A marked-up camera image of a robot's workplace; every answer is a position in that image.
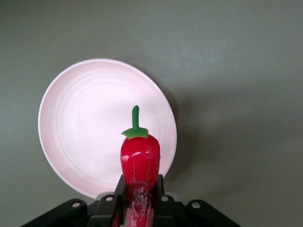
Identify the red chili pepper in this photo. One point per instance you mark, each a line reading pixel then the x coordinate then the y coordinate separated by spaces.
pixel 139 160

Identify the large table cover cloth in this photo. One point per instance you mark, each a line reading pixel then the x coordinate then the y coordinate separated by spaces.
pixel 236 71

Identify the pink plate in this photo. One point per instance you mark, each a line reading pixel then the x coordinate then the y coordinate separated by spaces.
pixel 94 123

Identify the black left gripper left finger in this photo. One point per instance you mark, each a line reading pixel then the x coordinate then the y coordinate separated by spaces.
pixel 111 212

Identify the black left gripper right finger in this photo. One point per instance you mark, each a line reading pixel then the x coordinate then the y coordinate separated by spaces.
pixel 163 212

